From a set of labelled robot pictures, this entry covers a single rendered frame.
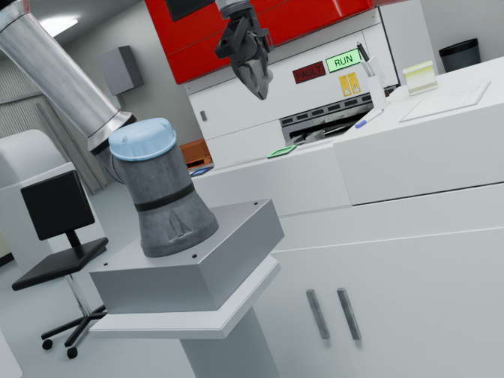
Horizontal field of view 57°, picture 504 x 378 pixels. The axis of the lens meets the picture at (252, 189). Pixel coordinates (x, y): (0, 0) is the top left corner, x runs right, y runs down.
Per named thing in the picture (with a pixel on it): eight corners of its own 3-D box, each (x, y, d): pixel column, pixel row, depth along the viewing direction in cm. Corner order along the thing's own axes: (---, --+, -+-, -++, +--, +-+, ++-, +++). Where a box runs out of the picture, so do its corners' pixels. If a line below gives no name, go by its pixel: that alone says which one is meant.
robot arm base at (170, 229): (187, 255, 79) (166, 202, 77) (128, 259, 88) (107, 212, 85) (232, 217, 91) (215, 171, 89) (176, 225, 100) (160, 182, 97)
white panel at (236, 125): (221, 172, 199) (187, 82, 190) (412, 127, 154) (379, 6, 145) (217, 175, 196) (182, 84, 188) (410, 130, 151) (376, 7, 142)
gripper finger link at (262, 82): (283, 91, 110) (271, 53, 108) (272, 97, 105) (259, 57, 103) (272, 95, 112) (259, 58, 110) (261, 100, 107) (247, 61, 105)
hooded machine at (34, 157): (113, 247, 488) (55, 119, 457) (63, 280, 438) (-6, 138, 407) (74, 252, 531) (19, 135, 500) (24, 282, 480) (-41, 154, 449)
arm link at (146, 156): (140, 208, 80) (109, 133, 76) (125, 200, 92) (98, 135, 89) (202, 181, 84) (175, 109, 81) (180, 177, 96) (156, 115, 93)
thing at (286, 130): (290, 150, 176) (282, 127, 174) (406, 121, 152) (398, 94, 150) (288, 151, 175) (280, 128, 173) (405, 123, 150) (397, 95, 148)
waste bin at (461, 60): (489, 82, 639) (478, 36, 625) (487, 88, 599) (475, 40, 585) (451, 91, 665) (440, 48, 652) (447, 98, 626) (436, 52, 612)
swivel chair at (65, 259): (106, 299, 345) (48, 176, 324) (162, 301, 306) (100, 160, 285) (30, 355, 297) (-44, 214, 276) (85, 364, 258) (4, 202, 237)
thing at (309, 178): (190, 220, 140) (172, 176, 137) (364, 189, 109) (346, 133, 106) (171, 233, 133) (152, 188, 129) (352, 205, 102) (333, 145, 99)
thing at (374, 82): (379, 106, 124) (364, 58, 121) (393, 102, 122) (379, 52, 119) (373, 112, 119) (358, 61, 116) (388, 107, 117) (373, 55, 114)
